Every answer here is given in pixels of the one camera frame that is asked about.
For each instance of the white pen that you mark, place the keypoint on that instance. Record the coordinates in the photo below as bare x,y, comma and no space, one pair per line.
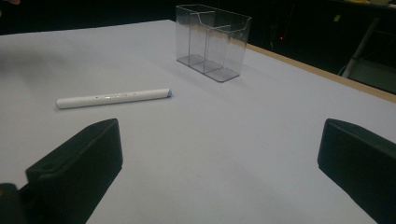
113,98

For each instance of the clear plastic pen holder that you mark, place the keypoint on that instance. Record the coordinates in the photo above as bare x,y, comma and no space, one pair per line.
211,43

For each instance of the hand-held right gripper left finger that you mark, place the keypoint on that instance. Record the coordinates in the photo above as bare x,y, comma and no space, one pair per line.
74,168

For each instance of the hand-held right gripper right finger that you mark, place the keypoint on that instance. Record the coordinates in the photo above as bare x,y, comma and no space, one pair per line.
361,161

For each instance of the metal stand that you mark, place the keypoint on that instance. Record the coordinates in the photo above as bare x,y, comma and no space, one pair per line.
367,53

